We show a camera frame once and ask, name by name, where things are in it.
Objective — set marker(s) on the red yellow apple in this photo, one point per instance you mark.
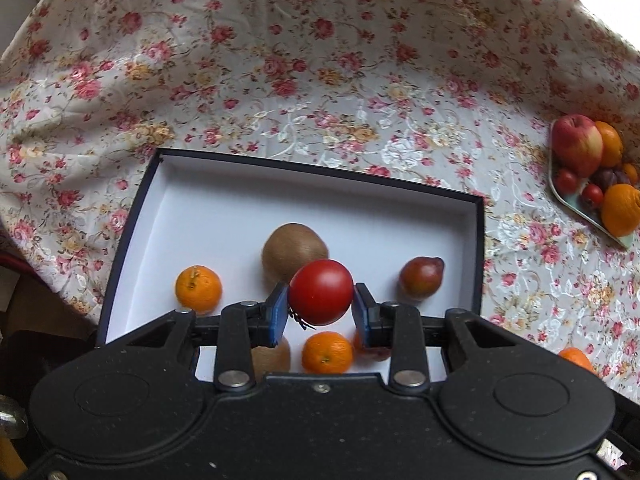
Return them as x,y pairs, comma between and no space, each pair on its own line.
577,144

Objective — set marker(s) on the floral tablecloth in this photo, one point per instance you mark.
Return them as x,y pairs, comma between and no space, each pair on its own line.
455,93

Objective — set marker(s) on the dark red pear-shaped fruit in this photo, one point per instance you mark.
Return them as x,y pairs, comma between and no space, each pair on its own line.
421,277

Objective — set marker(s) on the red tomato on plate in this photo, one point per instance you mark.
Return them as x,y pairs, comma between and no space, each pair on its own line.
592,196

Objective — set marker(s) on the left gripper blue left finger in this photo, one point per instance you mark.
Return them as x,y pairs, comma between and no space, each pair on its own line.
269,325

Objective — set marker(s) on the purple plum in box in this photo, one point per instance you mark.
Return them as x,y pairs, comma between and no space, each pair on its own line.
377,354

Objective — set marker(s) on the mandarin on cloth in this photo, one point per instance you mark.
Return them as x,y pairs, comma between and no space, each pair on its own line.
577,357

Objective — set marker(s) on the large orange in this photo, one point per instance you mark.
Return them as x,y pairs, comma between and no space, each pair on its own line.
620,210
613,147

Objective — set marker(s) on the small mandarin on plate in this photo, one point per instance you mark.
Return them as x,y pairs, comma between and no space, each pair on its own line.
631,172

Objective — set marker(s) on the small mandarin left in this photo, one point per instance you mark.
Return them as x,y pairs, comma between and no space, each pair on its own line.
198,288

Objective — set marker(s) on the dark plum on plate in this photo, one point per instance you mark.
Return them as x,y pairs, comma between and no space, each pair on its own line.
604,178

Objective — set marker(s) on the red tomato plate edge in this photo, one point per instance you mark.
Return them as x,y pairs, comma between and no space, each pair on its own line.
565,182

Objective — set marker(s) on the brown kiwi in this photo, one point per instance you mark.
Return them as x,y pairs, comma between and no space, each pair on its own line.
271,360
289,248

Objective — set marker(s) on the black white cardboard box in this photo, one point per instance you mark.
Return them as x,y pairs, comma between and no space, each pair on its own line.
218,211

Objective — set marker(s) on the red tomato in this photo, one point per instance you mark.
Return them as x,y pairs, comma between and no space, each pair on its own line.
320,293
592,196

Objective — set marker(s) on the large orange front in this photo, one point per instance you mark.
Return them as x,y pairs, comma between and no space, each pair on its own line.
620,210

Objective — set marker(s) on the small mandarin in box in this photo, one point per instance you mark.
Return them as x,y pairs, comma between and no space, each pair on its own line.
327,353

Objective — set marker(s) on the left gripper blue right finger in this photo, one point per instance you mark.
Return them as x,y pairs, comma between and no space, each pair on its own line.
374,321

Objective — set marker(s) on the pale green plate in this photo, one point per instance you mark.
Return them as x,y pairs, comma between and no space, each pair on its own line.
573,202

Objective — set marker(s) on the large orange back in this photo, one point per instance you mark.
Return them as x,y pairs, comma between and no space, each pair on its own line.
613,147

